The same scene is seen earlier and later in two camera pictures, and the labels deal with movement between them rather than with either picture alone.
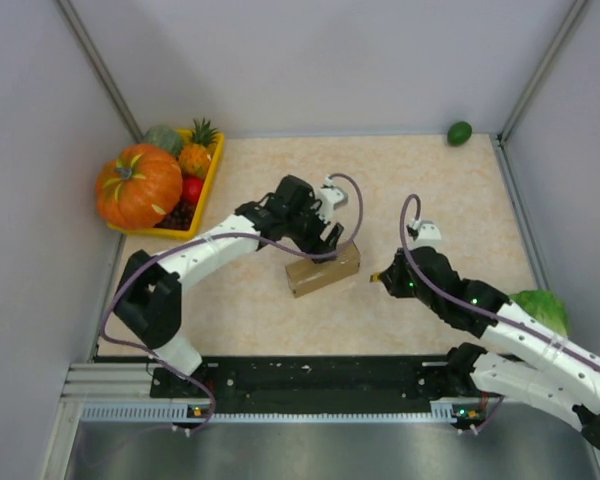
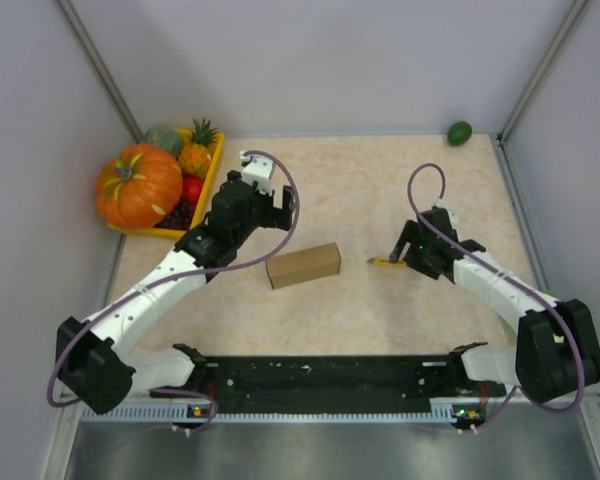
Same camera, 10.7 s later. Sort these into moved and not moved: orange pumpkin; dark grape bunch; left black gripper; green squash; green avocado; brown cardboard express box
Moved: brown cardboard express box; left black gripper
Not moved: green avocado; dark grape bunch; orange pumpkin; green squash
